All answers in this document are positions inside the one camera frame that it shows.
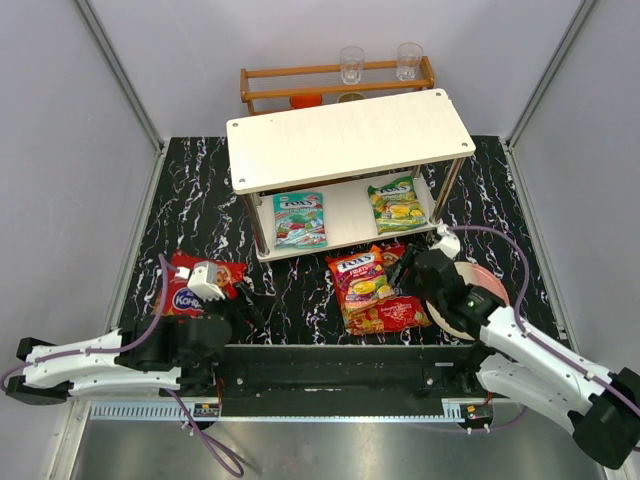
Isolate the cream floral plate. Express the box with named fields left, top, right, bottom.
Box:
left=427, top=261, right=510, bottom=341

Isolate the orange Fox's candy bag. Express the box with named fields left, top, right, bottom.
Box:
left=328, top=246, right=395, bottom=315

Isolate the right red Konfety candy bag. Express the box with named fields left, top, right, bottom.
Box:
left=327, top=244, right=430, bottom=335

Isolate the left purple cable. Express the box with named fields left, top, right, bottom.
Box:
left=0, top=253, right=246, bottom=477

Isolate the clear drinking glass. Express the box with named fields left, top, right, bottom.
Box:
left=340, top=46, right=365, bottom=85
left=396, top=42, right=423, bottom=81

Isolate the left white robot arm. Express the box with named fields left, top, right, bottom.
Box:
left=1, top=282, right=266, bottom=406

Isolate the white two-tier shelf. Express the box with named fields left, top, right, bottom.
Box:
left=226, top=89, right=476, bottom=262

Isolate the green yellow Fox's candy bag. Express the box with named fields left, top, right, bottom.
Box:
left=367, top=176, right=428, bottom=234

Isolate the left clear drinking glass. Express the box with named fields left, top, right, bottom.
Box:
left=340, top=46, right=365, bottom=85

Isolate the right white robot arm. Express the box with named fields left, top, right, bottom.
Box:
left=391, top=245, right=639, bottom=470

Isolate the black marble mat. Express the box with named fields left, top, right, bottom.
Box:
left=118, top=136, right=566, bottom=345

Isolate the teal Fox's mint candy bag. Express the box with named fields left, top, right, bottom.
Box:
left=273, top=192, right=327, bottom=249

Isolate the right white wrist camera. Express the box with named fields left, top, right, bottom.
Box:
left=429, top=224, right=461, bottom=260

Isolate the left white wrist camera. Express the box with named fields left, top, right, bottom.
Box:
left=175, top=261, right=226, bottom=302

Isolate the red konfety candy bag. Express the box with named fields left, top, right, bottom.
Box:
left=327, top=244, right=430, bottom=335
left=153, top=250, right=247, bottom=317

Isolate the right clear drinking glass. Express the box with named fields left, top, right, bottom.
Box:
left=396, top=42, right=423, bottom=81

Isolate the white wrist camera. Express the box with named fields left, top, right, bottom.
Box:
left=175, top=261, right=226, bottom=302
left=429, top=224, right=461, bottom=260

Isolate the orange round object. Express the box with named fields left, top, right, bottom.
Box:
left=289, top=94, right=323, bottom=109

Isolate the olive round lid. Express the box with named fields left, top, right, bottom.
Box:
left=336, top=92, right=366, bottom=104

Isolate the brown wooden rack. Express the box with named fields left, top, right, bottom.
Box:
left=239, top=56, right=436, bottom=116

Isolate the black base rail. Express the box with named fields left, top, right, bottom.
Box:
left=159, top=344, right=496, bottom=416

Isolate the left red Konfety candy bag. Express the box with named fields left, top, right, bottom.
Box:
left=153, top=250, right=247, bottom=317

